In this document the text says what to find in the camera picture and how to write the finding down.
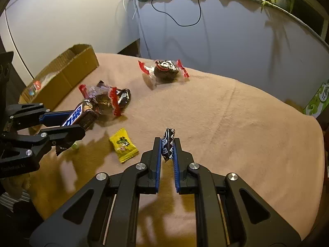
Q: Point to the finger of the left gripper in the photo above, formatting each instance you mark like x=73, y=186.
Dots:
x=63, y=137
x=55, y=118

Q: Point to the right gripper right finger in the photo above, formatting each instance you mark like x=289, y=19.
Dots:
x=184, y=182

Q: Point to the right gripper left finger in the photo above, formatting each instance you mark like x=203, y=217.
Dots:
x=150, y=180

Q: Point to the small black candy packet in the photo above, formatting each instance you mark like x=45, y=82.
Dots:
x=167, y=144

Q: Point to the brown Snickers bar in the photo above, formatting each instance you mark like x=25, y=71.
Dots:
x=84, y=115

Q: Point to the red clear chocolate cake packet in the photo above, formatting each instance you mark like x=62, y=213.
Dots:
x=108, y=99

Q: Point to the red clear snack packet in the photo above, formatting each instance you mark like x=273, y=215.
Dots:
x=158, y=72

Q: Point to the yellow candy packet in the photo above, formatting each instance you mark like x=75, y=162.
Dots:
x=123, y=145

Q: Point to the snack bag in box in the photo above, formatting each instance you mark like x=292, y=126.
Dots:
x=37, y=85

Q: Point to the cardboard box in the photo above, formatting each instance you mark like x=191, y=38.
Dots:
x=71, y=66

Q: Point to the green white carton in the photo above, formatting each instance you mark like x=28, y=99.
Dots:
x=319, y=101

